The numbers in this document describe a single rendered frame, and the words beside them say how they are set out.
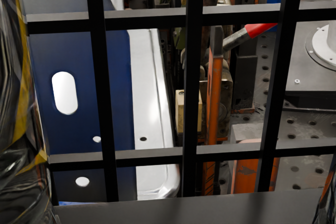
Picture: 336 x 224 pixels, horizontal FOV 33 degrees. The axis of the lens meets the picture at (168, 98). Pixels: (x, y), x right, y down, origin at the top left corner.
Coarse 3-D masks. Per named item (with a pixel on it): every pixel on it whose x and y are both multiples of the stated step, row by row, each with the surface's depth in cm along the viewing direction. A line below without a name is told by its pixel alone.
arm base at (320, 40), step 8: (328, 24) 146; (320, 32) 143; (328, 32) 137; (312, 40) 141; (320, 40) 141; (328, 40) 138; (320, 48) 138; (328, 48) 138; (320, 56) 136; (328, 56) 136
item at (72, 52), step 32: (32, 0) 47; (64, 0) 47; (64, 64) 51; (128, 64) 52; (128, 96) 54; (64, 128) 56; (96, 128) 56; (128, 128) 57; (64, 192) 62; (96, 192) 62; (128, 192) 63
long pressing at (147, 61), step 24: (120, 0) 112; (144, 48) 100; (144, 72) 94; (72, 96) 90; (144, 96) 90; (168, 96) 90; (144, 120) 85; (168, 120) 85; (144, 144) 81; (168, 144) 81; (144, 168) 78; (168, 168) 77; (144, 192) 74; (168, 192) 74
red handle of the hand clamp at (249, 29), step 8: (248, 24) 82; (256, 24) 82; (264, 24) 81; (272, 24) 81; (240, 32) 83; (248, 32) 82; (256, 32) 82; (224, 40) 84; (232, 40) 83; (240, 40) 83; (208, 48) 85; (224, 48) 83; (208, 56) 84
